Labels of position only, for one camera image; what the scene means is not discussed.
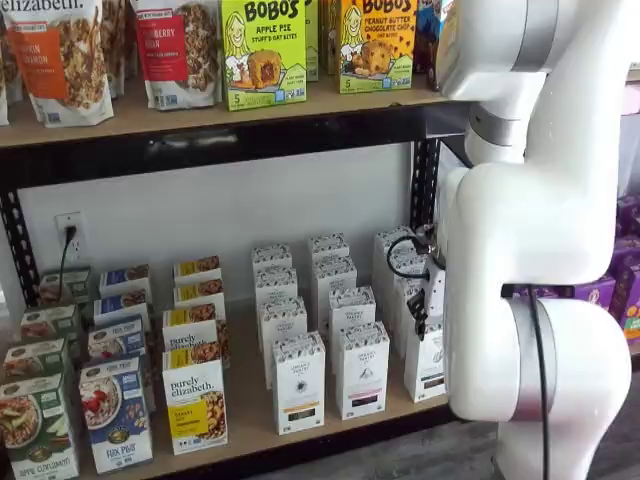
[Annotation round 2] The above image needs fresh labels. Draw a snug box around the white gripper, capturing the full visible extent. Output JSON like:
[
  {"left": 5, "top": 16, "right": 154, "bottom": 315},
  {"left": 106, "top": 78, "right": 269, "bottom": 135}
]
[{"left": 406, "top": 266, "right": 447, "bottom": 343}]

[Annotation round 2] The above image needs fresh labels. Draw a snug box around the green Bobo's apple pie box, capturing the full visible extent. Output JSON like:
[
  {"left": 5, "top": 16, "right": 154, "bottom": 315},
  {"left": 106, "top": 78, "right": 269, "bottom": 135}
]
[
  {"left": 304, "top": 0, "right": 321, "bottom": 83},
  {"left": 221, "top": 0, "right": 308, "bottom": 112}
]

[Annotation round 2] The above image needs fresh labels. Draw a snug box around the black metal shelf rack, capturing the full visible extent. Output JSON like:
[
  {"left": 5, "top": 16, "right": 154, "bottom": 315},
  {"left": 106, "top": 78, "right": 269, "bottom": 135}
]
[{"left": 0, "top": 92, "right": 474, "bottom": 480}]

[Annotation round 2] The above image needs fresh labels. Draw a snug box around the orange Bobo's peanut butter box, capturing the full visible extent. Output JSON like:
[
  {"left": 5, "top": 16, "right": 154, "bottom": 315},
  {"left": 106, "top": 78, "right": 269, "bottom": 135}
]
[{"left": 339, "top": 0, "right": 419, "bottom": 95}]

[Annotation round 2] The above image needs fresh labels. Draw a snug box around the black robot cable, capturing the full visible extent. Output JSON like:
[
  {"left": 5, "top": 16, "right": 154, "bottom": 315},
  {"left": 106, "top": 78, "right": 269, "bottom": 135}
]
[{"left": 387, "top": 224, "right": 552, "bottom": 480}]

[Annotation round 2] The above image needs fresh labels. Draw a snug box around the black plug with cord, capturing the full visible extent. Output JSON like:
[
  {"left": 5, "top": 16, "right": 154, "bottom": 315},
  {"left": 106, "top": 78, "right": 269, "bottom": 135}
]
[{"left": 58, "top": 225, "right": 79, "bottom": 301}]

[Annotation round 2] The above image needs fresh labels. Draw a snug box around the wooden shelf board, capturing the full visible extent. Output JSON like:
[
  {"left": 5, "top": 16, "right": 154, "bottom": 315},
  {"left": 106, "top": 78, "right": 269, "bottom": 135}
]
[
  {"left": 74, "top": 284, "right": 451, "bottom": 479},
  {"left": 0, "top": 84, "right": 451, "bottom": 149}
]

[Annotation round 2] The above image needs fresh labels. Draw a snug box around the white wall outlet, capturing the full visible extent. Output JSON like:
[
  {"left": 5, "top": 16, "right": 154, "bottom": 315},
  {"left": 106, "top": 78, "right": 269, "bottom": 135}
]
[{"left": 53, "top": 212, "right": 85, "bottom": 261}]

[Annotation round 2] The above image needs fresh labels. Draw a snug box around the blue Z Bar box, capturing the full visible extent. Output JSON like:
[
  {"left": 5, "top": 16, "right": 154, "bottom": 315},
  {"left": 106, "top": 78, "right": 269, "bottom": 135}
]
[{"left": 413, "top": 0, "right": 444, "bottom": 92}]

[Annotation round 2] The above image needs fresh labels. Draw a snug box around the white yellow purely elizabeth box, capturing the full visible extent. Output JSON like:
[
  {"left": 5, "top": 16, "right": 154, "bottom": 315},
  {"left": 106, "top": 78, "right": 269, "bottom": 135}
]
[
  {"left": 162, "top": 303, "right": 231, "bottom": 359},
  {"left": 173, "top": 278, "right": 226, "bottom": 316},
  {"left": 161, "top": 345, "right": 230, "bottom": 456},
  {"left": 173, "top": 255, "right": 223, "bottom": 289}
]

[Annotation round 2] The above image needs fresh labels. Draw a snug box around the white box yellow strip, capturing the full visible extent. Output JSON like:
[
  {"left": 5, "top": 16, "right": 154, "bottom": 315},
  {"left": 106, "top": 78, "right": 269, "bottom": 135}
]
[
  {"left": 271, "top": 332, "right": 327, "bottom": 436},
  {"left": 250, "top": 243, "right": 294, "bottom": 274},
  {"left": 253, "top": 267, "right": 300, "bottom": 306},
  {"left": 258, "top": 297, "right": 309, "bottom": 389}
]

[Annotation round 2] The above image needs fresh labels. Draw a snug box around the granola bag red label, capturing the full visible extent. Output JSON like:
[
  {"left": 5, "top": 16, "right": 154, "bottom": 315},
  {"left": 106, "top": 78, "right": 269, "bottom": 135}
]
[{"left": 130, "top": 0, "right": 224, "bottom": 111}]

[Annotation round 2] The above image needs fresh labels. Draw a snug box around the blue flax oatmeal box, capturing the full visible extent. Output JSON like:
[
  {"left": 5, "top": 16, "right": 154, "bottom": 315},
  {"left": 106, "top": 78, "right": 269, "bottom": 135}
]
[
  {"left": 78, "top": 355, "right": 154, "bottom": 475},
  {"left": 98, "top": 263, "right": 151, "bottom": 299},
  {"left": 93, "top": 288, "right": 151, "bottom": 326},
  {"left": 87, "top": 314, "right": 147, "bottom": 364}
]

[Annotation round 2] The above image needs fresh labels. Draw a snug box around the granola bag orange label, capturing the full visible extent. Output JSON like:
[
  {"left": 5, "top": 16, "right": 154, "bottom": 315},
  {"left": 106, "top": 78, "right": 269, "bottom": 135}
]
[
  {"left": 2, "top": 0, "right": 115, "bottom": 129},
  {"left": 99, "top": 0, "right": 139, "bottom": 99}
]

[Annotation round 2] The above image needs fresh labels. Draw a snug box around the green oatmeal box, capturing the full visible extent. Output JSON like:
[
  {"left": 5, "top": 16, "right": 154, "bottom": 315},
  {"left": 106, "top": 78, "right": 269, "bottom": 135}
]
[
  {"left": 0, "top": 372, "right": 81, "bottom": 480},
  {"left": 38, "top": 265, "right": 94, "bottom": 309},
  {"left": 19, "top": 302, "right": 81, "bottom": 346},
  {"left": 2, "top": 337, "right": 71, "bottom": 386}
]

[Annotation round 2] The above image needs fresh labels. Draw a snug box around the purple Annie's snack box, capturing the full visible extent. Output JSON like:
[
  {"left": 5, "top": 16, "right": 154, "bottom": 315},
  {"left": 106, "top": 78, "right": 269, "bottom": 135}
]
[
  {"left": 572, "top": 273, "right": 617, "bottom": 306},
  {"left": 609, "top": 262, "right": 640, "bottom": 342},
  {"left": 610, "top": 234, "right": 640, "bottom": 274},
  {"left": 617, "top": 194, "right": 640, "bottom": 236}
]

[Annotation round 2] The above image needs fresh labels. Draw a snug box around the white box green strip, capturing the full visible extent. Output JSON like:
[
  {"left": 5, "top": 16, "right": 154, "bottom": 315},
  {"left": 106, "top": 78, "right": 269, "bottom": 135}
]
[
  {"left": 372, "top": 227, "right": 419, "bottom": 296},
  {"left": 382, "top": 247, "right": 432, "bottom": 331},
  {"left": 403, "top": 312, "right": 447, "bottom": 404},
  {"left": 394, "top": 273, "right": 431, "bottom": 361}
]

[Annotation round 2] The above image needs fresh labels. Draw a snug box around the white box pink strip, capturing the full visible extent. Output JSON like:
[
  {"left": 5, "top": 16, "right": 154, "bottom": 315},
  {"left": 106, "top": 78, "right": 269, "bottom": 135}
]
[
  {"left": 334, "top": 321, "right": 391, "bottom": 421},
  {"left": 327, "top": 286, "right": 377, "bottom": 346},
  {"left": 307, "top": 233, "right": 351, "bottom": 264},
  {"left": 312, "top": 257, "right": 359, "bottom": 321}
]

